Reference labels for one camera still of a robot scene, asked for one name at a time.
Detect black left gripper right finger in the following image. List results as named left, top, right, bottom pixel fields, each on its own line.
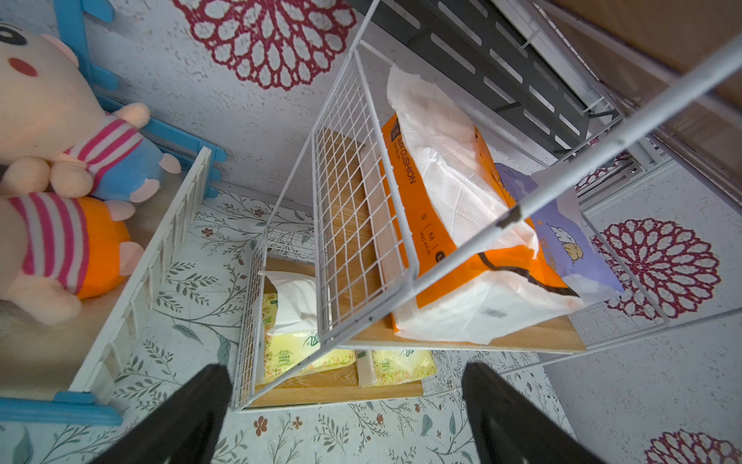
left=462, top=363, right=602, bottom=463

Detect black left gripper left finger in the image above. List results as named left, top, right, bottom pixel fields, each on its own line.
left=94, top=365, right=232, bottom=463

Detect purple tissue pack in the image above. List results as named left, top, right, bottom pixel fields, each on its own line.
left=531, top=187, right=624, bottom=305

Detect orange tissue pack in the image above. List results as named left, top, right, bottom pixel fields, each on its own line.
left=382, top=67, right=584, bottom=344

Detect green tissue pack right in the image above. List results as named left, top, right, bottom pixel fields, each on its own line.
left=356, top=349, right=438, bottom=388

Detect green tissue pack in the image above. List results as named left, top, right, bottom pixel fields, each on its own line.
left=356, top=349, right=438, bottom=388
left=259, top=271, right=321, bottom=385

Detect green tissue pack left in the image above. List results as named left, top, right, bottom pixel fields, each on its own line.
left=259, top=271, right=321, bottom=385

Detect blue white toy crib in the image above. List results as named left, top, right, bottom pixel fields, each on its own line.
left=1, top=1, right=225, bottom=425

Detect plush doll orange shorts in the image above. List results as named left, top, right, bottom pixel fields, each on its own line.
left=1, top=193, right=144, bottom=326

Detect plush doll blue shorts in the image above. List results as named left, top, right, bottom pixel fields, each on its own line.
left=1, top=22, right=182, bottom=204

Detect white wire wooden shelf rack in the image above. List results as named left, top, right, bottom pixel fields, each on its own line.
left=230, top=0, right=742, bottom=412

